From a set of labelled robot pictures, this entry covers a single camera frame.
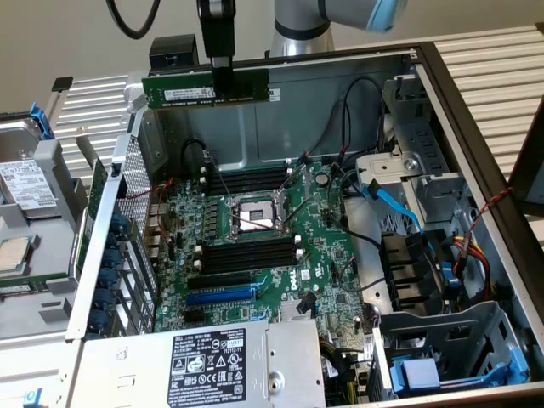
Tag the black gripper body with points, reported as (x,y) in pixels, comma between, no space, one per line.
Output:
(217,10)

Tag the green RAM stick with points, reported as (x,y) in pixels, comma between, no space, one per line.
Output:
(178,91)
(17,289)

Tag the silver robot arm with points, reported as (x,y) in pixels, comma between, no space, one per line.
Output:
(297,38)

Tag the black box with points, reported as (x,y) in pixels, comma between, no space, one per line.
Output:
(170,51)

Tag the open PC case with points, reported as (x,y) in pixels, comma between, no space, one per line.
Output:
(314,81)

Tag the thin metal locking lever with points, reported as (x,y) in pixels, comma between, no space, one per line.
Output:
(221,178)
(297,210)

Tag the silver CPU socket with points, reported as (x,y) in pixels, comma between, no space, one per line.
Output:
(255,217)

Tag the silver coin cell battery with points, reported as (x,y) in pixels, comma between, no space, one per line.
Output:
(324,178)

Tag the green graphics card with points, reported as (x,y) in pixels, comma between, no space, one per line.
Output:
(97,178)

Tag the small black plate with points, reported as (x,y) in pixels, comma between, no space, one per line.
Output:
(61,83)

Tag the dark blue retention clip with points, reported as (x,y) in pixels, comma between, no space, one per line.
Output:
(109,277)
(111,239)
(120,222)
(101,319)
(114,258)
(104,298)

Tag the green motherboard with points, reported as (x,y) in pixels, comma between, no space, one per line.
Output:
(314,255)

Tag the long black expansion slot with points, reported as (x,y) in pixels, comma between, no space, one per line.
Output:
(221,281)

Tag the metal drive cage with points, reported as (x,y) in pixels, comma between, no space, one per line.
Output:
(425,127)

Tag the blue expansion slot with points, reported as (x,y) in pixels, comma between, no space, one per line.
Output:
(221,295)

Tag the short black expansion slot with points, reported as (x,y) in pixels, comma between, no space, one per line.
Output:
(194,315)

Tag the silver chipset heat sink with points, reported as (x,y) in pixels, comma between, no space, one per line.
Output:
(287,312)

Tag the silver CPU chip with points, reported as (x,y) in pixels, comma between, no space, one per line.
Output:
(13,255)

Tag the grey power supply unit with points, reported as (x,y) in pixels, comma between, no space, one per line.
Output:
(127,370)

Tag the dark leaning panel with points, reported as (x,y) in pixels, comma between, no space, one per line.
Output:
(520,191)

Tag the metal disk bay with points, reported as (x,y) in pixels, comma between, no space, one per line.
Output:
(446,327)

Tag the blue disk tray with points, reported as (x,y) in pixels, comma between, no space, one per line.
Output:
(421,372)

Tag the blue plastic tab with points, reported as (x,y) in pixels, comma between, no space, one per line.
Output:
(33,399)

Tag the hard disk with blue bracket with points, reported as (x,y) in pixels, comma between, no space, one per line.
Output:
(25,183)

